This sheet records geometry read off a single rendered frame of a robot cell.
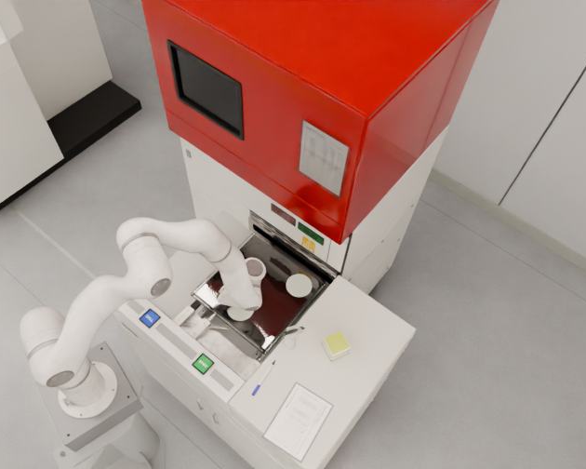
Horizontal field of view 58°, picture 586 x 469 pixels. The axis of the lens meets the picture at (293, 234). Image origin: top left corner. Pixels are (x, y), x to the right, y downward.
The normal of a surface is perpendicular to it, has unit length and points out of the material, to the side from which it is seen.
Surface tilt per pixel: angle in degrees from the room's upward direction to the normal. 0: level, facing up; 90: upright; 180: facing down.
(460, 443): 0
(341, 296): 0
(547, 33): 90
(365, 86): 0
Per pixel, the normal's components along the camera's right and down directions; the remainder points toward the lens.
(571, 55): -0.63, 0.64
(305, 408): 0.04, -0.54
